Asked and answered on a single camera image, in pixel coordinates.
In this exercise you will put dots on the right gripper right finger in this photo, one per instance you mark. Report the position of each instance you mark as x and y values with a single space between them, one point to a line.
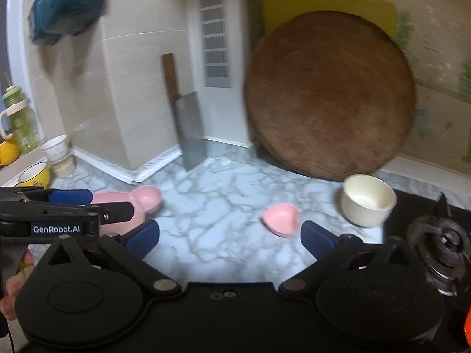
333 255

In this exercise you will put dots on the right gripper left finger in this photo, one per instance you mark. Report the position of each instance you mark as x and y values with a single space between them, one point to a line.
128 252

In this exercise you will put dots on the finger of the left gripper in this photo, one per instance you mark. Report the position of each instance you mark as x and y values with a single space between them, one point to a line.
115 212
71 197

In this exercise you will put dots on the pink bear-shaped plate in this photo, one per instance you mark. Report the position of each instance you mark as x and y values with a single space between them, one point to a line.
145 200

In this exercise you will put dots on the pink heart-shaped small dish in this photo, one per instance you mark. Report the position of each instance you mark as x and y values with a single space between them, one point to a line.
282 219

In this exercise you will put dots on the cream round bowl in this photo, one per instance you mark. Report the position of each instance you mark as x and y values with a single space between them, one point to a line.
366 201

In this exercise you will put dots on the person's left hand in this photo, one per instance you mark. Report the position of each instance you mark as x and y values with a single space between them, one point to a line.
14 285

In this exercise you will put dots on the cream container under bowl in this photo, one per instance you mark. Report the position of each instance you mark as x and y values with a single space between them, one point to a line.
64 167

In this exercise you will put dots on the yellow cartoon bowl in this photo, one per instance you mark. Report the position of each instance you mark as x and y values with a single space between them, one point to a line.
37 175

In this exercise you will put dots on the white dotted bowl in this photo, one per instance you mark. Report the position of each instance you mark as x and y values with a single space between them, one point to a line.
56 148

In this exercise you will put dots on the yellow mug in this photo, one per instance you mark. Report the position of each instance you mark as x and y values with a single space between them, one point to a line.
9 152

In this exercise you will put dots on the green water bottle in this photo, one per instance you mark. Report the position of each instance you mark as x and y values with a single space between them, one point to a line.
20 118

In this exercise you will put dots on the black gas stove top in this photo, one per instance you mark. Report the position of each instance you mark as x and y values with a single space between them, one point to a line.
411 206

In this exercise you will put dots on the black gas stove burner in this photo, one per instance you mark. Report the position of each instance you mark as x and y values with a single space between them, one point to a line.
443 247

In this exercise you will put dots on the round brown wooden cutting board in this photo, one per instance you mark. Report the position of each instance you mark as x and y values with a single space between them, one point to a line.
330 94

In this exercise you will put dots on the grey vent grille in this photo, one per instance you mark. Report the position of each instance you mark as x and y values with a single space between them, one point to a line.
215 44
255 25

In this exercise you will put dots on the blue hanging basin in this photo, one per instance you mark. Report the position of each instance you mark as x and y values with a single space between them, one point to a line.
50 20

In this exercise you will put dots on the yellow plastic cutting board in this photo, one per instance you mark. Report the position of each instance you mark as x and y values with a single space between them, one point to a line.
382 13

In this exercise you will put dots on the cleaver with wooden handle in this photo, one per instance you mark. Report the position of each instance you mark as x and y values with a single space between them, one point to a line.
187 117

